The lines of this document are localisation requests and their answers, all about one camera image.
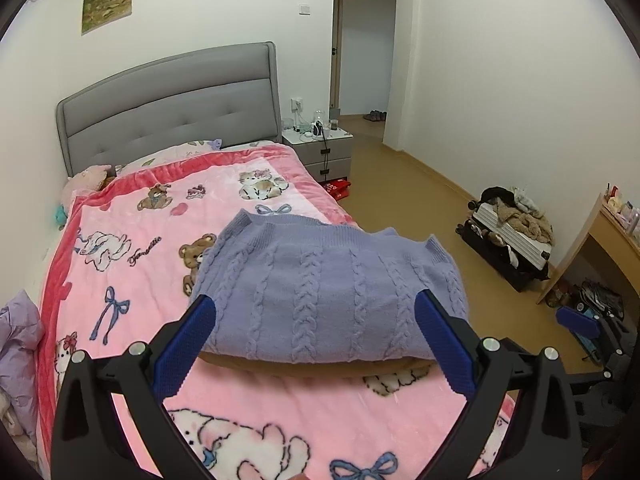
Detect grey nightstand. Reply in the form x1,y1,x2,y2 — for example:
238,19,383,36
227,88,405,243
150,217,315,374
281,127,353,183

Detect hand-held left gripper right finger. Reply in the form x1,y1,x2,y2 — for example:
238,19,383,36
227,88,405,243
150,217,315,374
416,289,586,480

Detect clutter of small desk items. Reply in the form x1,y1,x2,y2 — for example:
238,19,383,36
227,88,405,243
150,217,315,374
602,182,640,236

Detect purple knit hooded cardigan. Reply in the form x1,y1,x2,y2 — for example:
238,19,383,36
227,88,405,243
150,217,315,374
189,208,471,365

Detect black bag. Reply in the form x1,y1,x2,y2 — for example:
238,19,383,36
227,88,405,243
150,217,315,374
570,280,626,323

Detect wooden desk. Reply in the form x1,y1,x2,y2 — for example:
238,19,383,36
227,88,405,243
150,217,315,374
537,192,640,306

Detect pile of brown clothes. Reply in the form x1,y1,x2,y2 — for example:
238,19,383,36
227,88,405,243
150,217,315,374
481,186,555,247

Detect red box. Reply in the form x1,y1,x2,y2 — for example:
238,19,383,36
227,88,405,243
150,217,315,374
322,178,352,201

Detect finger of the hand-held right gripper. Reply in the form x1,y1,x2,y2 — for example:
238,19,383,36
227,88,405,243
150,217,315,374
556,306,626,376

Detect black and white suitcase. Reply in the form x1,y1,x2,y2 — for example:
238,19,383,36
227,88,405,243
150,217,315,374
456,195,556,293

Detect brown puffer jacket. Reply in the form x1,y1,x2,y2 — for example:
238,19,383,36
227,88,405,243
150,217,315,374
197,350,433,377

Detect grey upholstered headboard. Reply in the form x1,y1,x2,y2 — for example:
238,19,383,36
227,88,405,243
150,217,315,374
56,41,283,178

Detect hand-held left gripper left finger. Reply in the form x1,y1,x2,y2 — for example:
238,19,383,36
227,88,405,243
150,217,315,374
50,294,218,480

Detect pink printed blanket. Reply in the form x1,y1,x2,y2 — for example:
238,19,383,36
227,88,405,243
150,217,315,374
10,144,518,480

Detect lilac puffer jacket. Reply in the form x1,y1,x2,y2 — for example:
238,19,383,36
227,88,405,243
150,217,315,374
0,289,46,441

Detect wooden door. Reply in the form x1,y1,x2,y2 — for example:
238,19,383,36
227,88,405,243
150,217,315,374
331,0,346,111

